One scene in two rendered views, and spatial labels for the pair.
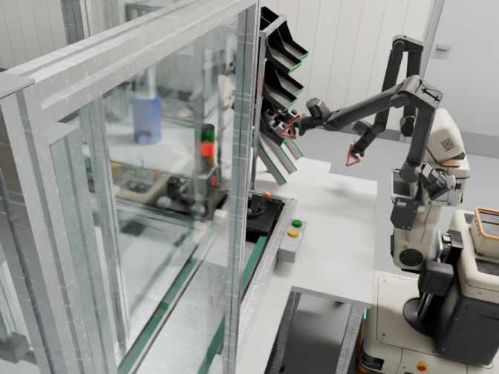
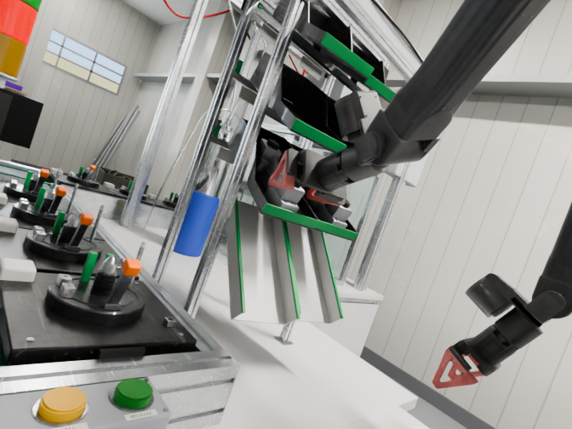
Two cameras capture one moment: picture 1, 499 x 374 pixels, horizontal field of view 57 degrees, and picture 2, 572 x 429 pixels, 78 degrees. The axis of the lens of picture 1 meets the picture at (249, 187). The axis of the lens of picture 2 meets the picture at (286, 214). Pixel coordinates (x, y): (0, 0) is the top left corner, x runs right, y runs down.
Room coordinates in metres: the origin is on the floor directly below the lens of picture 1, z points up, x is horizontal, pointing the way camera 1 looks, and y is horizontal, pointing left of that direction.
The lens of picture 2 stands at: (1.23, -0.48, 1.23)
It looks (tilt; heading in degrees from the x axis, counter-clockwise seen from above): 2 degrees down; 30
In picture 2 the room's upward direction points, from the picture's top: 20 degrees clockwise
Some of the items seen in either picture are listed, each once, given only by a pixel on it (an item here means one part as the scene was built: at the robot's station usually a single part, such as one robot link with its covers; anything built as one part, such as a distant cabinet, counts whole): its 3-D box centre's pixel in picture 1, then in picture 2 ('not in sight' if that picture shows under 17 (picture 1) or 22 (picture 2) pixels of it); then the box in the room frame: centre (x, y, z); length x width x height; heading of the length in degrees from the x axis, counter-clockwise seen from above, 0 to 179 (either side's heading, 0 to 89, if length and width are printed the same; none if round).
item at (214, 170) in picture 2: not in sight; (217, 151); (2.37, 0.61, 1.32); 0.14 x 0.14 x 0.38
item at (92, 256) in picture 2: not in sight; (88, 266); (1.58, 0.04, 1.01); 0.01 x 0.01 x 0.05; 75
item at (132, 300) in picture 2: (248, 207); (99, 298); (1.58, 0.00, 0.98); 0.14 x 0.14 x 0.02
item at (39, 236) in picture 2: not in sight; (70, 231); (1.65, 0.24, 1.01); 0.24 x 0.24 x 0.13; 75
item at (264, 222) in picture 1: (248, 211); (94, 310); (1.58, 0.00, 0.96); 0.24 x 0.24 x 0.02; 75
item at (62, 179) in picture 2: not in sight; (85, 174); (2.20, 1.22, 1.01); 0.24 x 0.24 x 0.13; 75
